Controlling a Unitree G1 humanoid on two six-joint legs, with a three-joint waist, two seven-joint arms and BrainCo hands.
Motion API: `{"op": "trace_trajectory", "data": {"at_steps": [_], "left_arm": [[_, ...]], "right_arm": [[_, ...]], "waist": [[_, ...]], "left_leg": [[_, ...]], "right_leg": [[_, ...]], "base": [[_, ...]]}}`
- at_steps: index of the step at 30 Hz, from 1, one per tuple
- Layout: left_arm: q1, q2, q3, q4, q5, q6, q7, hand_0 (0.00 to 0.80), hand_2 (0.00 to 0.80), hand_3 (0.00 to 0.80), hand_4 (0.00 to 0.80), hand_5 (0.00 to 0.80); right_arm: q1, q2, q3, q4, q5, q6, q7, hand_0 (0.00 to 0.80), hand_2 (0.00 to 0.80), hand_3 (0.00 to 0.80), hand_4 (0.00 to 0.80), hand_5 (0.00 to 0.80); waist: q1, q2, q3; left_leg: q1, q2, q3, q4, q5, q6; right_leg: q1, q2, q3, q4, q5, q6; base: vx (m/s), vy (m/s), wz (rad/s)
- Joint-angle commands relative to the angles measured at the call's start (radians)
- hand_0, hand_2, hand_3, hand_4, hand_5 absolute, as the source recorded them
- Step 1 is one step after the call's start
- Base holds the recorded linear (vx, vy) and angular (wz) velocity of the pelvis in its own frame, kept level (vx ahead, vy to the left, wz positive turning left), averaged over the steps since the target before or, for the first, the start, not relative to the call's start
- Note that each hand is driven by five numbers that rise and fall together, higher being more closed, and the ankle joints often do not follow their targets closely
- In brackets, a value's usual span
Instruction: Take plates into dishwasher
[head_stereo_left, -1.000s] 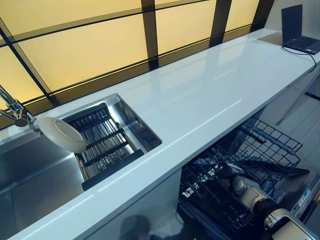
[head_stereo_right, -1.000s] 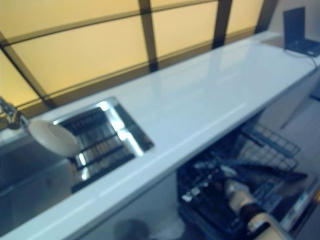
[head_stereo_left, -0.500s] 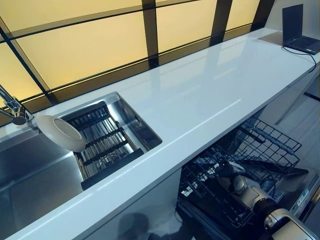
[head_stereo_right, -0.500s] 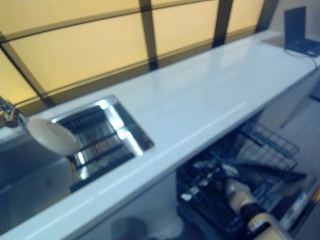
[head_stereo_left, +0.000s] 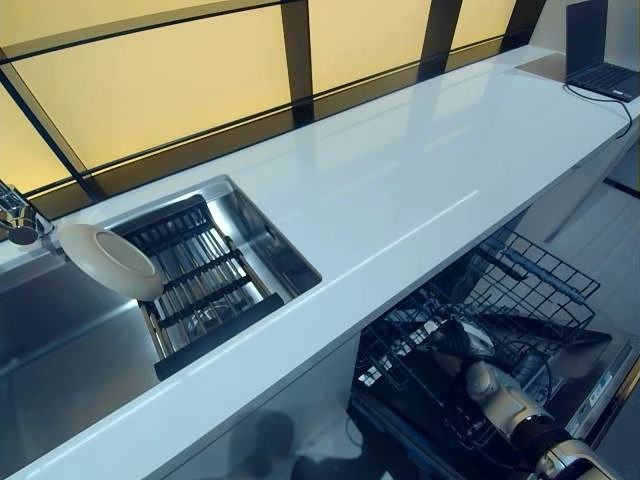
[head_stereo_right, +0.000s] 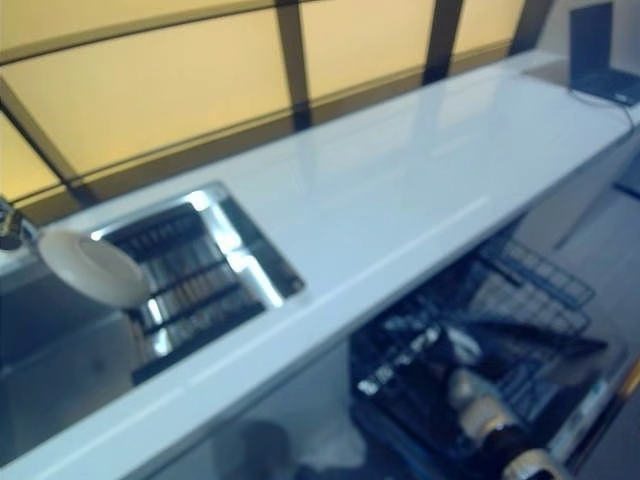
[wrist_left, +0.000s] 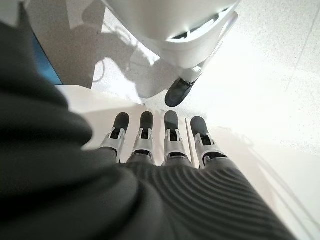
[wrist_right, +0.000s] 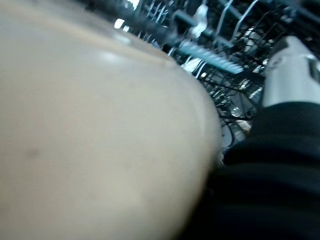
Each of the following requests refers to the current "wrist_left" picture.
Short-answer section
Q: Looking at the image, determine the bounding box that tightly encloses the dark robot foot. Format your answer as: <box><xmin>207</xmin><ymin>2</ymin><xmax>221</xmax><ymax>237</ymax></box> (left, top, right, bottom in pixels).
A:
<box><xmin>164</xmin><ymin>76</ymin><xmax>198</xmax><ymax>107</ymax></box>

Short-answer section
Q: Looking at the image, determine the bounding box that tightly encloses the dark robot left hand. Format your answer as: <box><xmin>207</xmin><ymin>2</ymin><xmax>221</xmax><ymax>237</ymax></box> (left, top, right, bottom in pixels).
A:
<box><xmin>0</xmin><ymin>2</ymin><xmax>298</xmax><ymax>240</ymax></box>

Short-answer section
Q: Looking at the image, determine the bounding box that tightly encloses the blue panel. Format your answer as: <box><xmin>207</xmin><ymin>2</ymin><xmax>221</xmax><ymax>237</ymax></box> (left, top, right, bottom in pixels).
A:
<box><xmin>31</xmin><ymin>34</ymin><xmax>63</xmax><ymax>86</ymax></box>

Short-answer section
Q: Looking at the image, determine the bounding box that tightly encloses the white robot leg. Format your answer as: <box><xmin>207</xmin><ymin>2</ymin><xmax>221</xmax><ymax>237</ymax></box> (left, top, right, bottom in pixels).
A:
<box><xmin>102</xmin><ymin>0</ymin><xmax>242</xmax><ymax>100</ymax></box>

